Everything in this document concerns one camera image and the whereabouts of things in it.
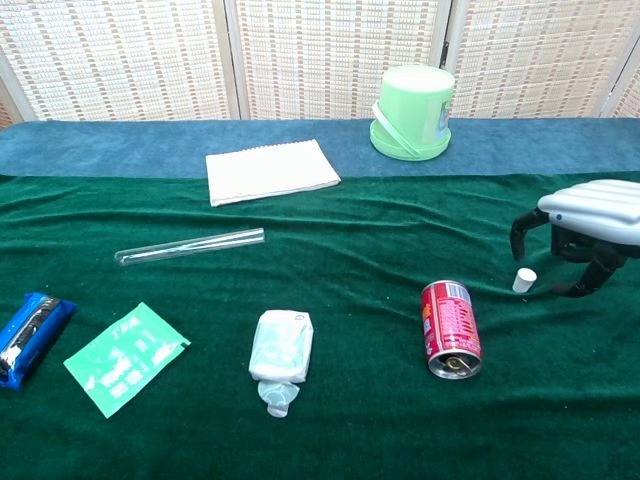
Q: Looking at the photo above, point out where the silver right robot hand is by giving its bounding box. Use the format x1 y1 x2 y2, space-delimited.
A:
509 179 640 300

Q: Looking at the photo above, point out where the small white cap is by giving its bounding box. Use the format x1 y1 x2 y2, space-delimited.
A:
511 267 538 294

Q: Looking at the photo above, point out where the clear glass test tube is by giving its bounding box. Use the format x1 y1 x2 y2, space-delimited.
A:
113 227 266 268

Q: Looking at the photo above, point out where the red soda can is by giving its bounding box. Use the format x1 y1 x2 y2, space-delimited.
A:
420 279 485 381

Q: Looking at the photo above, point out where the light green plastic bucket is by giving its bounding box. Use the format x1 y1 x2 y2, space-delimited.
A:
369 64 456 162

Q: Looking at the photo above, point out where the dark green velvet cloth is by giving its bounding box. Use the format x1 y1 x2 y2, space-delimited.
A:
0 171 640 480

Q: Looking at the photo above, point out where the cream spiral notepad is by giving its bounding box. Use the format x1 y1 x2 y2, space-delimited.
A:
204 138 342 208

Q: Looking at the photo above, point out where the small white green bottle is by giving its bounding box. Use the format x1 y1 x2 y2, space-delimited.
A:
248 309 316 420

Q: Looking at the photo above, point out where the green printed sachet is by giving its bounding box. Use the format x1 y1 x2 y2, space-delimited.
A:
63 301 192 420

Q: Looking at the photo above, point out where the woven bamboo folding screen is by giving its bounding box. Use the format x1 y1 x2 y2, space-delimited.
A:
0 0 640 132

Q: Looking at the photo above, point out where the blue table cloth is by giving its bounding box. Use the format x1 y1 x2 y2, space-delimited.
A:
0 117 640 179

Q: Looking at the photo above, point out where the blue cookie packet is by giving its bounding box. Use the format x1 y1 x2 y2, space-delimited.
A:
0 292 78 391

